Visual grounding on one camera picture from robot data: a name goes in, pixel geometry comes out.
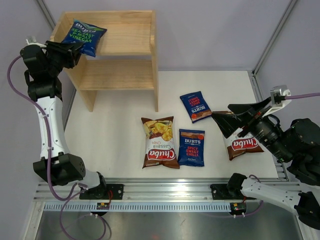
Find chuba cassava chips bag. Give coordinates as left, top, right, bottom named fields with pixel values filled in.
left=212, top=111, right=264, bottom=161
left=141, top=116, right=180, bottom=169

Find purple cable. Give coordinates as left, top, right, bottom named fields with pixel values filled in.
left=284, top=92, right=320, bottom=100
left=6, top=55, right=112, bottom=240

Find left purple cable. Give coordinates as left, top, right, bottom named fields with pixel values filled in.
left=6, top=55, right=112, bottom=240

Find Burts spicy chilli bag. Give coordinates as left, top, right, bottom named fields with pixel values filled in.
left=179, top=91, right=212, bottom=123
left=177, top=129, right=205, bottom=167

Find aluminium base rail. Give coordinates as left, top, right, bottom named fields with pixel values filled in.
left=33, top=177, right=301, bottom=203

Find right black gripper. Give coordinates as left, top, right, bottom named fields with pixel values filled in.
left=210, top=96, right=293, bottom=162

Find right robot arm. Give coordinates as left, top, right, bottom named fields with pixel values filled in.
left=211, top=97, right=320, bottom=230

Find centre Chuba cassava chips bag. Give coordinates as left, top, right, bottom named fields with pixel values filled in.
left=141, top=116, right=180, bottom=169

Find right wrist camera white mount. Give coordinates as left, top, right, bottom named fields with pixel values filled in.
left=263, top=85, right=291, bottom=117

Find wooden two-tier shelf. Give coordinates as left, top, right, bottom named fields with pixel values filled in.
left=50, top=10, right=159, bottom=112

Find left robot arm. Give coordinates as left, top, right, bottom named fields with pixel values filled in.
left=20, top=41, right=108, bottom=200

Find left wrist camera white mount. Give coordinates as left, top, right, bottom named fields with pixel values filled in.
left=26, top=36, right=46, bottom=48

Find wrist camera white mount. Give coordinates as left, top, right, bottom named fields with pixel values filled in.
left=263, top=85, right=291, bottom=117
left=26, top=36, right=46, bottom=48

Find white slotted cable duct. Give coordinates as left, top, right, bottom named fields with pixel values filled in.
left=44, top=201, right=231, bottom=213

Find Burts sea salt vinegar bag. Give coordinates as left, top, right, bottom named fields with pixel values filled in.
left=62, top=19, right=107, bottom=58

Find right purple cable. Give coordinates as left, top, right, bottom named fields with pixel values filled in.
left=284, top=92, right=320, bottom=100

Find right Chuba cassava chips bag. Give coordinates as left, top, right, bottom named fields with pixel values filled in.
left=212, top=111, right=264, bottom=161

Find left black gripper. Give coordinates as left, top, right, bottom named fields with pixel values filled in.
left=42, top=40, right=84, bottom=76

